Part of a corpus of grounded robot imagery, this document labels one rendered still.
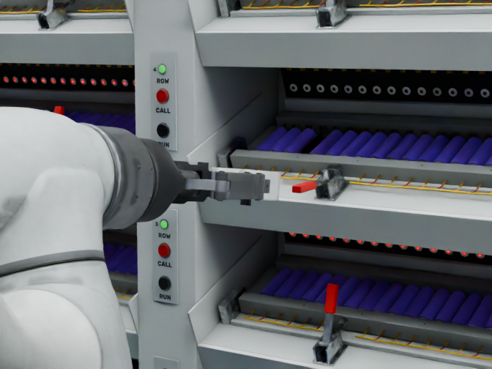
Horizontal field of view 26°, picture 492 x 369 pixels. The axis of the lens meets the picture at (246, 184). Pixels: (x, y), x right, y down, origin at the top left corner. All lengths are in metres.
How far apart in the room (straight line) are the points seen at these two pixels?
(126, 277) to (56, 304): 0.77
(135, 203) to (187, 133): 0.45
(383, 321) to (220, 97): 0.35
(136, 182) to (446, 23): 0.44
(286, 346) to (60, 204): 0.60
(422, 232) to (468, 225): 0.06
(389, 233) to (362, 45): 0.21
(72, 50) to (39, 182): 0.69
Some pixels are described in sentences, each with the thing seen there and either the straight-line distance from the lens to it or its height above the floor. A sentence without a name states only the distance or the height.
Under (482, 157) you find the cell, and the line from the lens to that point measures 1.24.
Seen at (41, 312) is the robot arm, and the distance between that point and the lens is 0.74.
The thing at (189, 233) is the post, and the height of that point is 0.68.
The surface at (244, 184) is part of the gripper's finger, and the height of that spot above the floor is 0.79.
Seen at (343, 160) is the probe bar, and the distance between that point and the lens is 1.27.
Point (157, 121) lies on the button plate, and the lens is 1.36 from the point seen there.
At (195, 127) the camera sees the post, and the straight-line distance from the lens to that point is 1.32.
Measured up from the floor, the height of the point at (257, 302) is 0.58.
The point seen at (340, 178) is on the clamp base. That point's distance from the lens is 1.26.
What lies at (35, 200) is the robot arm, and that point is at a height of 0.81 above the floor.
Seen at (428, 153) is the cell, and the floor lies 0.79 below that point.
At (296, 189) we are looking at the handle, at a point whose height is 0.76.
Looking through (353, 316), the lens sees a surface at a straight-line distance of 1.31.
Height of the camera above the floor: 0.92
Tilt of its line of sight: 8 degrees down
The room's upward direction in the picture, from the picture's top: straight up
